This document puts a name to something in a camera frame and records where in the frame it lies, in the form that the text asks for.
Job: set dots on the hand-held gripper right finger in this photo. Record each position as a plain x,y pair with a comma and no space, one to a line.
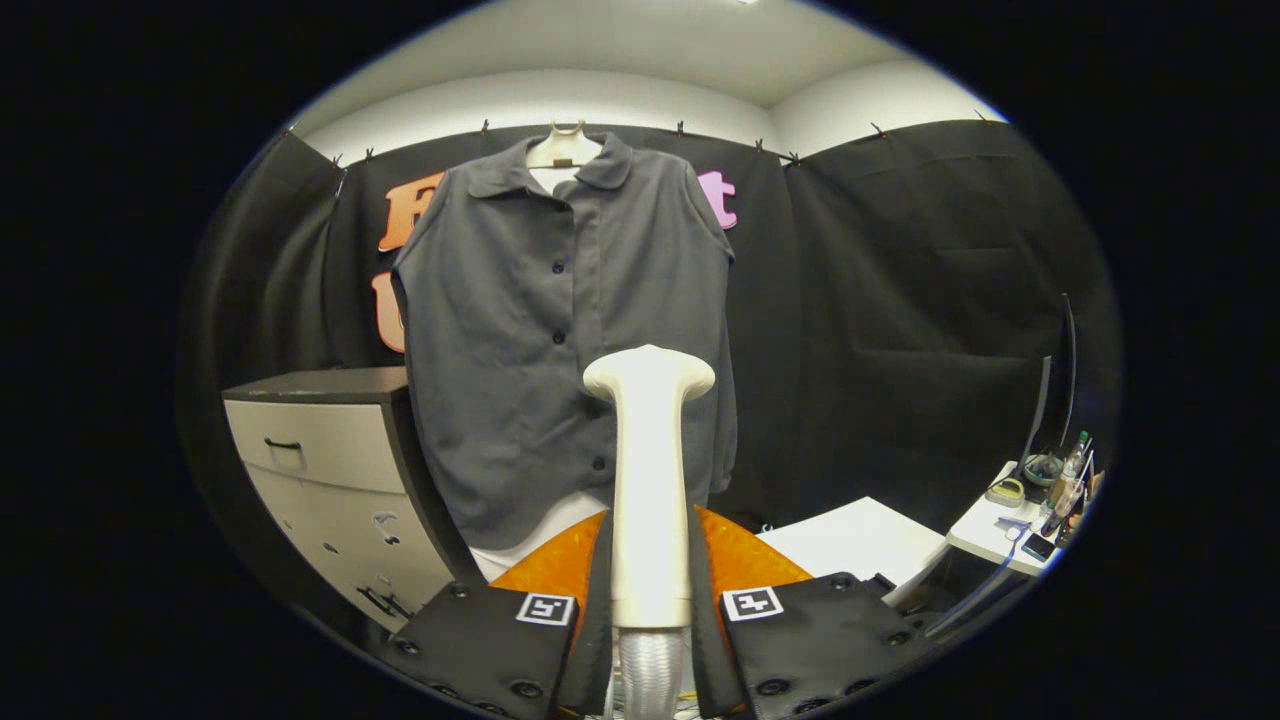
702,640

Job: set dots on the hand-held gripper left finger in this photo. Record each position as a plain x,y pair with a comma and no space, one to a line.
598,640

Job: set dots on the white garment steamer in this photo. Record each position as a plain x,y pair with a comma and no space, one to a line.
650,480

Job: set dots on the dark grey button shirt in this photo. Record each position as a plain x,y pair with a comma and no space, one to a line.
500,350

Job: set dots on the white mannequin torso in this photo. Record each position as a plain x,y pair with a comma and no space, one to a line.
530,540

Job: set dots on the white box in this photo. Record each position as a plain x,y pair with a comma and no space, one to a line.
860,540

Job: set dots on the white side desk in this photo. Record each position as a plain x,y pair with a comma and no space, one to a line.
985,530

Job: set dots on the beige cabinet with dark top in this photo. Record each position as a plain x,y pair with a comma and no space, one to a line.
330,450

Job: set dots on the black smartphone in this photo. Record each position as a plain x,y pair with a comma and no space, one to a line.
1038,547

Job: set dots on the black backdrop cloth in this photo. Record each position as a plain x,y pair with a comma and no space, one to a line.
900,300

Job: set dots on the clear bottle with green cap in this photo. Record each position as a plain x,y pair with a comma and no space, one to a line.
1072,465

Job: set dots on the black monitor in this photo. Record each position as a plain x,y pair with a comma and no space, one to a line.
1068,360

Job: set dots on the row of backdrop clips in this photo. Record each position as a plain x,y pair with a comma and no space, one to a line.
680,128

